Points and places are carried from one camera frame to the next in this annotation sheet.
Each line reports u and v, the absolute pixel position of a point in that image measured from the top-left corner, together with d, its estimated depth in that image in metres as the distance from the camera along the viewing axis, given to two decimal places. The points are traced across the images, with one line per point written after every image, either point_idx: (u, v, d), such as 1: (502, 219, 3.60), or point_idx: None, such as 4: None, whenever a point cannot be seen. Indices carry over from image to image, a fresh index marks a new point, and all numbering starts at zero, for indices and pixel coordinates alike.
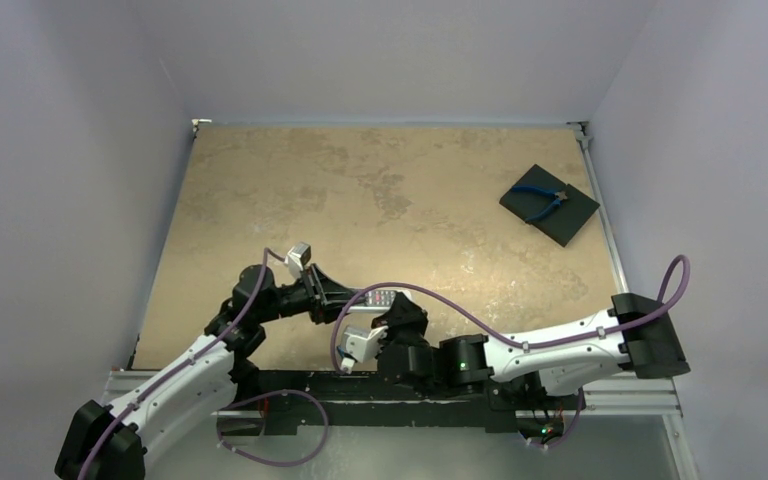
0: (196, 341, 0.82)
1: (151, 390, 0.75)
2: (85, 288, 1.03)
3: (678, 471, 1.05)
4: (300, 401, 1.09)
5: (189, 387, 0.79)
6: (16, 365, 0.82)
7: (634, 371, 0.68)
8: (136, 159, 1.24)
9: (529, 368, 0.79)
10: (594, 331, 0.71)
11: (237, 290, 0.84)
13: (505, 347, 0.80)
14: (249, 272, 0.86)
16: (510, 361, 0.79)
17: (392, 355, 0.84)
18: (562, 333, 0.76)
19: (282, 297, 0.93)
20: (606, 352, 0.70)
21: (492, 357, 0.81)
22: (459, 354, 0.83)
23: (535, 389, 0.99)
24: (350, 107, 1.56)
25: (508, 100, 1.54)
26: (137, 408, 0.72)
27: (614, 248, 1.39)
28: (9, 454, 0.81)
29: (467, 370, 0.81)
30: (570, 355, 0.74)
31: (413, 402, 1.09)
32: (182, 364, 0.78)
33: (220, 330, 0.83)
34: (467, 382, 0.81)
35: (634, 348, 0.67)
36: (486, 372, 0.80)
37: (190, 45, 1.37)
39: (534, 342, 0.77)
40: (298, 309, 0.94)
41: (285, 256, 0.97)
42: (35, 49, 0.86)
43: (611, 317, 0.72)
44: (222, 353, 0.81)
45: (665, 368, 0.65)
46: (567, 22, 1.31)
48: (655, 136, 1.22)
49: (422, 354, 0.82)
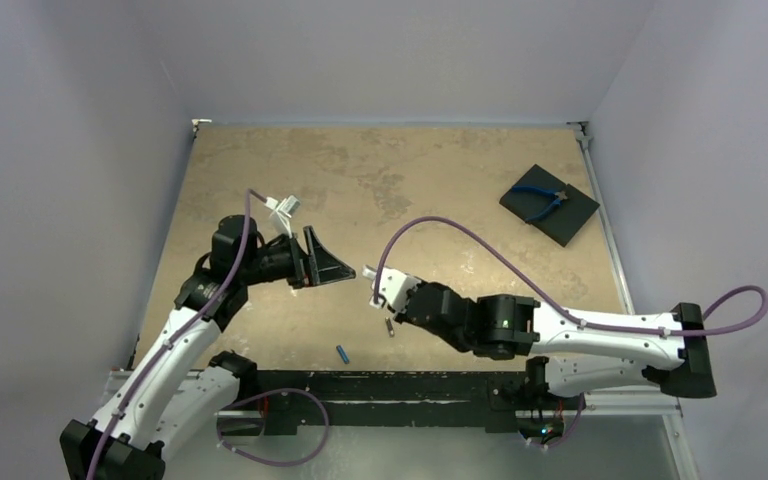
0: (169, 320, 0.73)
1: (133, 392, 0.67)
2: (85, 288, 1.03)
3: (678, 471, 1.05)
4: (301, 401, 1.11)
5: (179, 374, 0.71)
6: (15, 366, 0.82)
7: (686, 377, 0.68)
8: (135, 159, 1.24)
9: (572, 348, 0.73)
10: (658, 330, 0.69)
11: (218, 238, 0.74)
13: (557, 318, 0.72)
14: (228, 220, 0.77)
16: (560, 334, 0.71)
17: (425, 295, 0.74)
18: (624, 323, 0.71)
19: (265, 256, 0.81)
20: (663, 353, 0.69)
21: (542, 324, 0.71)
22: (500, 312, 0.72)
23: (535, 383, 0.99)
24: (350, 106, 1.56)
25: (508, 100, 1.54)
26: (123, 415, 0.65)
27: (614, 248, 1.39)
28: (9, 456, 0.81)
29: (507, 329, 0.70)
30: (622, 346, 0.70)
31: (413, 402, 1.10)
32: (159, 354, 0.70)
33: (194, 296, 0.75)
34: (500, 341, 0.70)
35: (694, 356, 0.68)
36: (529, 338, 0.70)
37: (190, 44, 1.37)
39: (593, 323, 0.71)
40: (281, 273, 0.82)
41: (270, 204, 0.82)
42: (33, 52, 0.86)
43: (674, 321, 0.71)
44: (202, 326, 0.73)
45: (708, 381, 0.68)
46: (566, 22, 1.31)
48: (655, 136, 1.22)
49: (457, 300, 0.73)
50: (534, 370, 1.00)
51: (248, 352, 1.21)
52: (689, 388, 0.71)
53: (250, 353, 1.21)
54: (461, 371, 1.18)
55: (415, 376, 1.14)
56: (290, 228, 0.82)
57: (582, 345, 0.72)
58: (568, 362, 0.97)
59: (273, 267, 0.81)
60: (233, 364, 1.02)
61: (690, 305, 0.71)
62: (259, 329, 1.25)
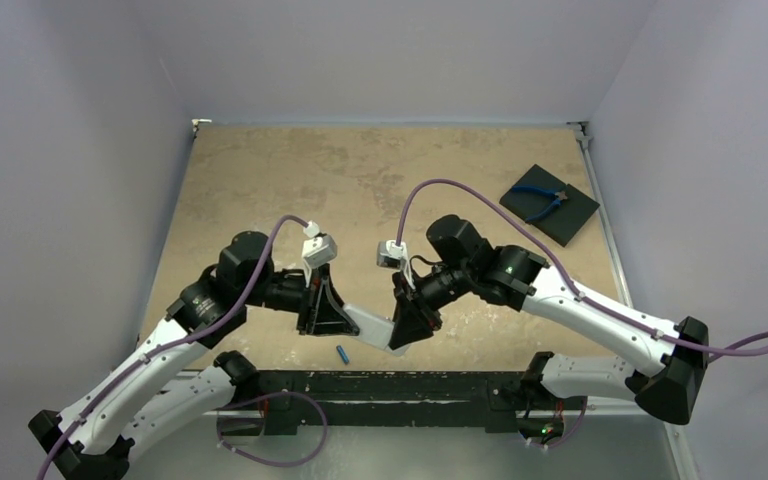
0: (156, 331, 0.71)
1: (99, 401, 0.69)
2: (85, 287, 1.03)
3: (678, 471, 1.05)
4: (300, 403, 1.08)
5: (152, 388, 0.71)
6: (15, 364, 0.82)
7: (658, 380, 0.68)
8: (135, 158, 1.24)
9: (564, 318, 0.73)
10: (652, 329, 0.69)
11: (226, 255, 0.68)
13: (558, 285, 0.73)
14: (245, 236, 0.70)
16: (555, 297, 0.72)
17: (441, 223, 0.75)
18: (623, 310, 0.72)
19: (274, 283, 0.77)
20: (648, 352, 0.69)
21: (543, 282, 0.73)
22: (511, 260, 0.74)
23: (533, 372, 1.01)
24: (350, 107, 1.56)
25: (508, 100, 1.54)
26: (84, 422, 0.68)
27: (614, 248, 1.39)
28: (7, 452, 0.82)
29: (509, 274, 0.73)
30: (612, 331, 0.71)
31: (413, 402, 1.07)
32: (134, 366, 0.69)
33: (187, 310, 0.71)
34: (499, 282, 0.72)
35: (676, 365, 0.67)
36: (527, 289, 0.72)
37: (190, 44, 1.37)
39: (591, 300, 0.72)
40: (287, 306, 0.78)
41: (308, 236, 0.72)
42: (34, 51, 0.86)
43: (673, 330, 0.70)
44: (182, 349, 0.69)
45: (682, 395, 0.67)
46: (565, 21, 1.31)
48: (656, 135, 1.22)
49: (473, 235, 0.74)
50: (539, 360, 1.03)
51: (248, 352, 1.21)
52: (657, 401, 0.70)
53: (250, 353, 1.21)
54: (461, 371, 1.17)
55: (415, 376, 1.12)
56: (308, 269, 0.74)
57: (571, 315, 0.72)
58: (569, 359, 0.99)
59: (279, 296, 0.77)
60: (237, 368, 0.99)
61: (698, 322, 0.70)
62: (258, 329, 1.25)
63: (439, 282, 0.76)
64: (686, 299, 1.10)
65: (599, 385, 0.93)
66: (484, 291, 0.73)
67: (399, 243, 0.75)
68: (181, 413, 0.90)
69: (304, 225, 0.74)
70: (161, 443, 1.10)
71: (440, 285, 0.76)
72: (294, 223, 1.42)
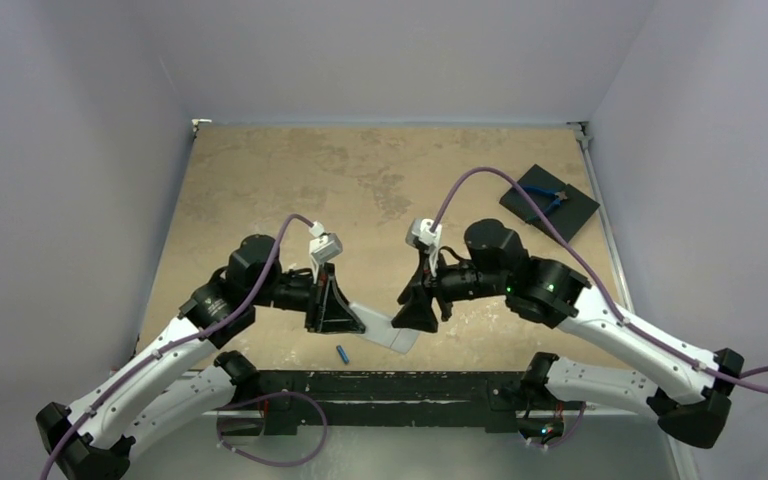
0: (168, 328, 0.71)
1: (110, 394, 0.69)
2: (85, 287, 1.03)
3: (678, 471, 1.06)
4: (300, 403, 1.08)
5: (162, 384, 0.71)
6: (15, 365, 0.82)
7: (698, 411, 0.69)
8: (135, 158, 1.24)
9: (604, 342, 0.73)
10: (695, 361, 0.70)
11: (235, 258, 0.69)
13: (600, 308, 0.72)
14: (253, 239, 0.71)
16: (596, 321, 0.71)
17: (485, 230, 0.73)
18: (664, 338, 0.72)
19: (282, 284, 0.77)
20: (689, 382, 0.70)
21: (586, 303, 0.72)
22: (550, 275, 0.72)
23: (537, 375, 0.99)
24: (350, 107, 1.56)
25: (508, 100, 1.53)
26: (93, 414, 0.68)
27: (614, 248, 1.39)
28: (7, 452, 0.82)
29: (550, 292, 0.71)
30: (653, 359, 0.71)
31: (413, 403, 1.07)
32: (145, 362, 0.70)
33: (199, 310, 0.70)
34: (538, 299, 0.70)
35: (716, 397, 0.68)
36: (569, 310, 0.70)
37: (190, 44, 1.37)
39: (634, 327, 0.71)
40: (294, 305, 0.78)
41: (312, 233, 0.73)
42: (34, 49, 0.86)
43: (713, 361, 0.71)
44: (194, 345, 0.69)
45: (719, 426, 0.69)
46: (566, 20, 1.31)
48: (656, 135, 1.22)
49: (518, 247, 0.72)
50: (540, 362, 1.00)
51: (248, 352, 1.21)
52: (691, 427, 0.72)
53: (250, 353, 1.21)
54: (461, 371, 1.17)
55: (415, 376, 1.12)
56: (315, 265, 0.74)
57: (614, 340, 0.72)
58: (576, 366, 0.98)
59: (287, 296, 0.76)
60: (237, 368, 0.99)
61: (736, 355, 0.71)
62: (258, 330, 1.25)
63: (462, 277, 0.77)
64: (686, 299, 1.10)
65: (612, 397, 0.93)
66: (520, 306, 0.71)
67: (433, 228, 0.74)
68: (181, 412, 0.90)
69: (309, 225, 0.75)
70: (161, 443, 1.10)
71: (463, 280, 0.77)
72: (299, 225, 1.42)
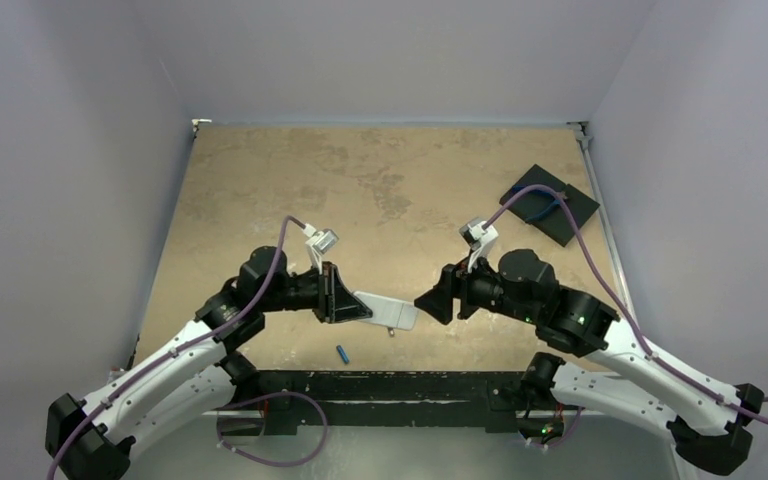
0: (184, 329, 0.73)
1: (126, 387, 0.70)
2: (85, 287, 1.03)
3: (678, 471, 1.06)
4: (300, 403, 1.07)
5: (176, 381, 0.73)
6: (14, 364, 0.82)
7: (720, 444, 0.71)
8: (135, 157, 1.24)
9: (630, 373, 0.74)
10: (719, 396, 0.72)
11: (246, 269, 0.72)
13: (629, 342, 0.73)
14: (263, 250, 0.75)
16: (626, 355, 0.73)
17: (521, 261, 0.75)
18: (688, 372, 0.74)
19: (291, 287, 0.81)
20: (711, 415, 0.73)
21: (614, 338, 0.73)
22: (580, 307, 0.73)
23: (538, 376, 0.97)
24: (351, 107, 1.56)
25: (509, 99, 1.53)
26: (109, 406, 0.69)
27: (614, 248, 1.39)
28: (7, 451, 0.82)
29: (582, 325, 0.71)
30: (679, 393, 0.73)
31: (413, 403, 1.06)
32: (162, 359, 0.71)
33: (215, 317, 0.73)
34: (567, 330, 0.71)
35: (739, 433, 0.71)
36: (600, 343, 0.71)
37: (190, 44, 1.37)
39: (662, 362, 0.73)
40: (304, 305, 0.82)
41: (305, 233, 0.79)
42: (33, 48, 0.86)
43: (734, 395, 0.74)
44: (208, 346, 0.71)
45: (739, 458, 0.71)
46: (566, 20, 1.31)
48: (656, 135, 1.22)
49: (551, 279, 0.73)
50: (540, 362, 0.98)
51: (248, 352, 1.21)
52: (709, 455, 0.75)
53: (250, 353, 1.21)
54: (461, 371, 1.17)
55: (416, 377, 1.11)
56: (319, 262, 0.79)
57: (642, 374, 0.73)
58: (584, 374, 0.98)
59: (296, 298, 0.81)
60: (237, 368, 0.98)
61: (756, 390, 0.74)
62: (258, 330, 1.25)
63: (491, 286, 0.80)
64: (685, 299, 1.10)
65: (623, 413, 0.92)
66: (551, 337, 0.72)
67: (486, 227, 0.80)
68: (181, 413, 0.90)
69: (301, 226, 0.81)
70: (161, 443, 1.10)
71: (490, 288, 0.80)
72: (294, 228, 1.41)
